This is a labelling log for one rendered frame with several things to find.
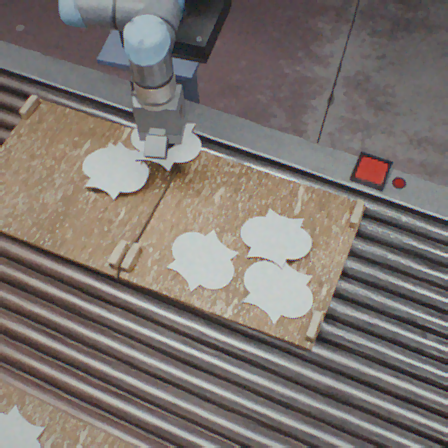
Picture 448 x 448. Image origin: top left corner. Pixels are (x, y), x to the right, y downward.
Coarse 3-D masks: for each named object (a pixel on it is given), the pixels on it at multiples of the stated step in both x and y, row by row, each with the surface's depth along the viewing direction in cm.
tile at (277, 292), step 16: (256, 272) 135; (272, 272) 134; (288, 272) 134; (256, 288) 133; (272, 288) 133; (288, 288) 133; (304, 288) 132; (256, 304) 131; (272, 304) 131; (288, 304) 131; (304, 304) 131; (272, 320) 129
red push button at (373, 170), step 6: (366, 162) 149; (372, 162) 149; (378, 162) 149; (360, 168) 149; (366, 168) 148; (372, 168) 148; (378, 168) 148; (384, 168) 148; (360, 174) 148; (366, 174) 148; (372, 174) 148; (378, 174) 147; (384, 174) 148; (372, 180) 147; (378, 180) 147
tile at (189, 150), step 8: (136, 128) 139; (192, 128) 138; (136, 136) 138; (184, 136) 137; (192, 136) 137; (136, 144) 137; (176, 144) 136; (184, 144) 136; (192, 144) 136; (200, 144) 136; (168, 152) 135; (176, 152) 135; (184, 152) 135; (192, 152) 135; (200, 152) 136; (136, 160) 135; (144, 160) 135; (152, 160) 134; (160, 160) 134; (168, 160) 134; (176, 160) 134; (184, 160) 134; (192, 160) 135; (168, 168) 133
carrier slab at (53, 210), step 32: (32, 128) 158; (64, 128) 157; (96, 128) 157; (128, 128) 156; (0, 160) 153; (32, 160) 153; (64, 160) 152; (0, 192) 149; (32, 192) 148; (64, 192) 148; (96, 192) 147; (160, 192) 147; (0, 224) 144; (32, 224) 144; (64, 224) 143; (96, 224) 143; (128, 224) 143; (64, 256) 140; (96, 256) 139
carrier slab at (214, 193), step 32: (224, 160) 150; (192, 192) 146; (224, 192) 146; (256, 192) 146; (288, 192) 145; (320, 192) 145; (160, 224) 142; (192, 224) 142; (224, 224) 142; (320, 224) 141; (160, 256) 138; (320, 256) 137; (160, 288) 135; (224, 288) 134; (320, 288) 133; (256, 320) 130; (288, 320) 130
